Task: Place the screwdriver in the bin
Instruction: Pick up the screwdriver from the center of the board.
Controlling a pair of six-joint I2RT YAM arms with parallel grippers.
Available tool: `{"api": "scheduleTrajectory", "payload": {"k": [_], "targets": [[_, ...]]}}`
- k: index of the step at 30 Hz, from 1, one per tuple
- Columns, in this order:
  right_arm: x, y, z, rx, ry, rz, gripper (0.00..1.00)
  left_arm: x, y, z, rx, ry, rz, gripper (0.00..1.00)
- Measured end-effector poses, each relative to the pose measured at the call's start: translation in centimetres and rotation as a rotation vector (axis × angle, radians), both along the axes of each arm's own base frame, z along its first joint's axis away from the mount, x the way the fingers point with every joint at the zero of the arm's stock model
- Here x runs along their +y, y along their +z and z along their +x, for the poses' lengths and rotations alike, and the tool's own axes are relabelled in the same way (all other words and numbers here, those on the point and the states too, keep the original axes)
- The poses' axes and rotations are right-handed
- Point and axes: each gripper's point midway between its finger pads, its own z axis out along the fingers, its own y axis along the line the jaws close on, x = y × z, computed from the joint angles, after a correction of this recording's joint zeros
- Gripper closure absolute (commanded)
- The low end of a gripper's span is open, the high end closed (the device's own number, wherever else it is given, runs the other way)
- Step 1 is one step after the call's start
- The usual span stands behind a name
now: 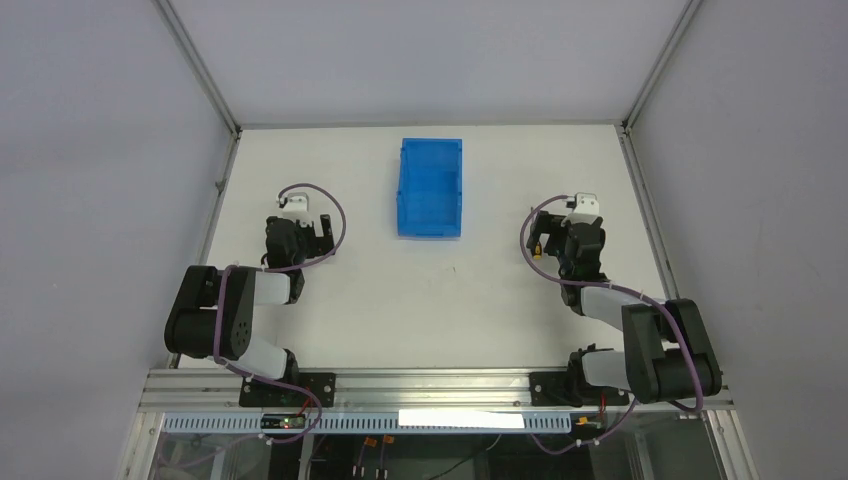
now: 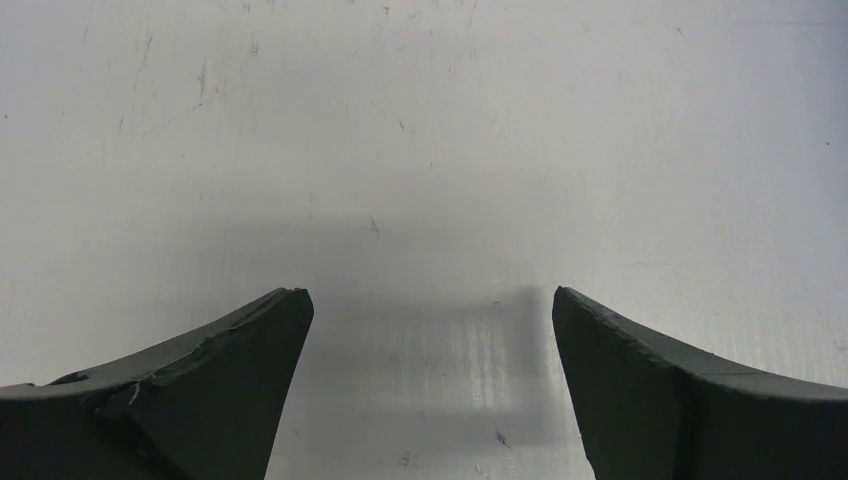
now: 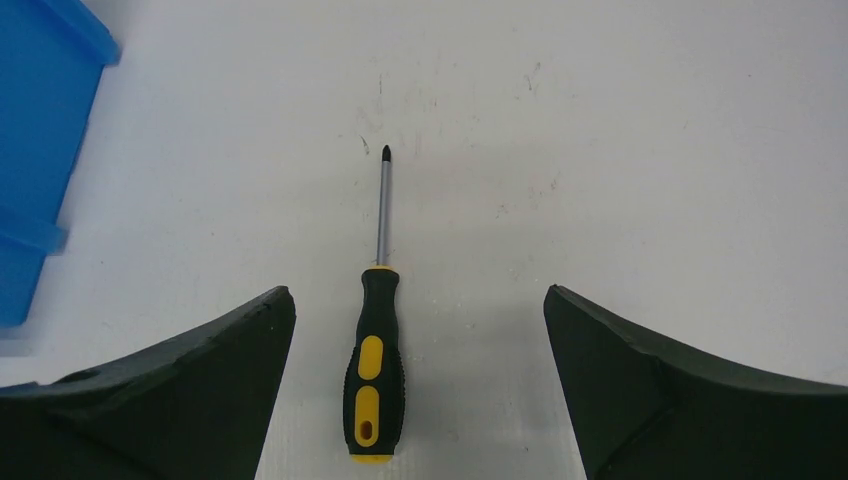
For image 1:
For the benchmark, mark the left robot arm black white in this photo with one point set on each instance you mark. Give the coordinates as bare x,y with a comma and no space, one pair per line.
213,313

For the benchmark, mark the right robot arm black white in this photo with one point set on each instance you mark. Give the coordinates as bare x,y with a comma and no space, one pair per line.
666,356

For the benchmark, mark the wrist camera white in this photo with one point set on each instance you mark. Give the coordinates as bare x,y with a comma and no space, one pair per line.
294,206
586,207

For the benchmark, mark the aluminium frame rail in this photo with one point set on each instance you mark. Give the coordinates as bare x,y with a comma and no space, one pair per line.
357,390

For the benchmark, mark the slotted white cable duct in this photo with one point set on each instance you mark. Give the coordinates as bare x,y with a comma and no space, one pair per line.
408,421

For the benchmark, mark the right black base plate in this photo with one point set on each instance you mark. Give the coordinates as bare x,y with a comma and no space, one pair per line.
561,388

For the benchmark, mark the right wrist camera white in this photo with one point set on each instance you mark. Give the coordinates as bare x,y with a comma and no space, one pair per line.
586,207

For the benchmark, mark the small circuit board with LEDs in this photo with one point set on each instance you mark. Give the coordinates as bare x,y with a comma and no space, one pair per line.
283,422

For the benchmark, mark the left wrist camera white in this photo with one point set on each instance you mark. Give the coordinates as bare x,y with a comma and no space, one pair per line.
294,206

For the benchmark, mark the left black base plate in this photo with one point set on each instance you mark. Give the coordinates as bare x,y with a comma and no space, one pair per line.
256,394

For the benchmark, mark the blue plastic bin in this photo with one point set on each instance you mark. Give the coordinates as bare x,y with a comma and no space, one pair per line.
430,187

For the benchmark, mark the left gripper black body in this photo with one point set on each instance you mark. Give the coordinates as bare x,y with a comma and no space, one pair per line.
317,240

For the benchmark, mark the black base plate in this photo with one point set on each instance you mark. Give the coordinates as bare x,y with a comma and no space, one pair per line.
256,394
561,388

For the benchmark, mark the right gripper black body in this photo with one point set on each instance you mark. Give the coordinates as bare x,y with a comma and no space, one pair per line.
549,230

